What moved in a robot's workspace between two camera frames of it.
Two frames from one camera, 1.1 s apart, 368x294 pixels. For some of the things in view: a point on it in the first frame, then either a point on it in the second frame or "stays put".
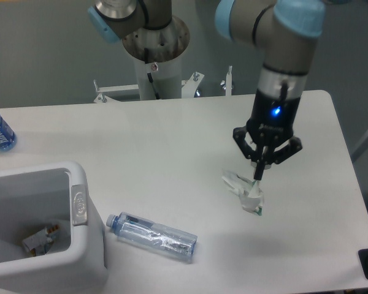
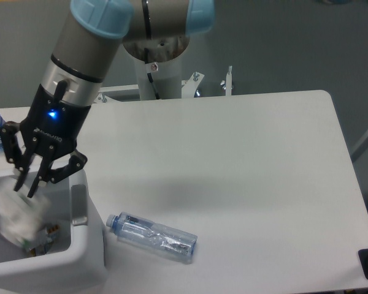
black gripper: (272, 120) -> (54, 125)
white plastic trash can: (21, 203) stays put
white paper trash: (251, 195) -> (22, 214)
